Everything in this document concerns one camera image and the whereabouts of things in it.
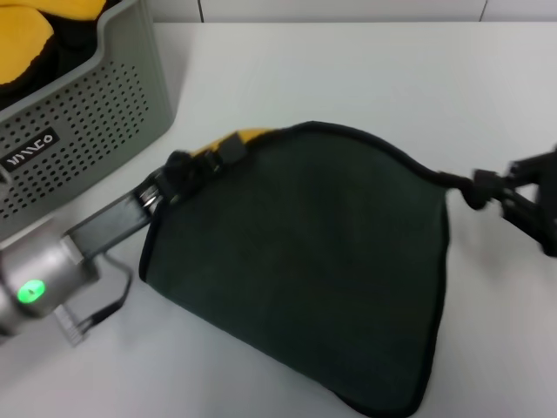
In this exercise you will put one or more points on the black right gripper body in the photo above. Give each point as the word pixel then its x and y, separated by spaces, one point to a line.
pixel 548 196

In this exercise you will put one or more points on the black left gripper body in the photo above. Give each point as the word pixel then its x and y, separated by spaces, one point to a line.
pixel 113 217

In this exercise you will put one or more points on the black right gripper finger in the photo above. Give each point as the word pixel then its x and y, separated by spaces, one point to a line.
pixel 487 178
pixel 513 213

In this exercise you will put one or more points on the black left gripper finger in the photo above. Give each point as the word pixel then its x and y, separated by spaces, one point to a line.
pixel 234 148

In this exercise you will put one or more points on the green yellow towel black trim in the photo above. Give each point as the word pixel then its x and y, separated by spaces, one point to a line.
pixel 304 261

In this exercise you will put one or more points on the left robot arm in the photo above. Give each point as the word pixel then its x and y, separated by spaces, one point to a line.
pixel 39 270

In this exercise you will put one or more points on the grey perforated storage box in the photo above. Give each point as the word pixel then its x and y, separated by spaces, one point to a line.
pixel 109 100

